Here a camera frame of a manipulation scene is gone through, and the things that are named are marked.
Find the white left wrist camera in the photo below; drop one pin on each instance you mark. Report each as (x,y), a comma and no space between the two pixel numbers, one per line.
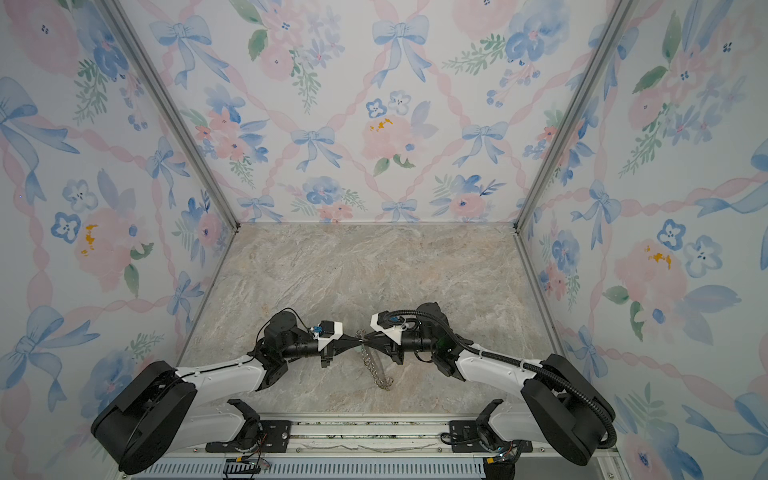
(326,332)

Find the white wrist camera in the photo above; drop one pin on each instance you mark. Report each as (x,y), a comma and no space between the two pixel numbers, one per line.
(326,332)
(388,324)

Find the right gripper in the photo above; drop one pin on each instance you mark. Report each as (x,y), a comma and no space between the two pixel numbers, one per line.
(393,350)

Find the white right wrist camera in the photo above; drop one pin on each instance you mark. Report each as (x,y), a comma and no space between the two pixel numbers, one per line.
(388,324)

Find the aluminium corner post right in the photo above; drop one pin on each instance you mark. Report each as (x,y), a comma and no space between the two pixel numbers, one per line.
(614,28)

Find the aluminium corner post left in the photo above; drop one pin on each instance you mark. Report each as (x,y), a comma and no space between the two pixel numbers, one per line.
(116,18)

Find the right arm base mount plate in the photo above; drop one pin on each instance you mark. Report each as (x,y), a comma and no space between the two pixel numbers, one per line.
(477,436)

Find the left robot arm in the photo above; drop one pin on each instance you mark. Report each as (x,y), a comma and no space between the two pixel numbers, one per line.
(165,408)

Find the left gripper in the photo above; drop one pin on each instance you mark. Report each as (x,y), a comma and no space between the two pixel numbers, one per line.
(344,343)

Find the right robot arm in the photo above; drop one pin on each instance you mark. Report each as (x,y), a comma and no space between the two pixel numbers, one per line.
(557,404)

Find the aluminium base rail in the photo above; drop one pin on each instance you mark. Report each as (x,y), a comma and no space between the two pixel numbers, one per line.
(326,446)

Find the aluminium corner post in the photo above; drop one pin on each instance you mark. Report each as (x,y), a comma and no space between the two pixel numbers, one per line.
(116,18)
(614,28)

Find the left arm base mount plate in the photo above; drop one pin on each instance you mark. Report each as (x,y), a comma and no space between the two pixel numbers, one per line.
(255,435)

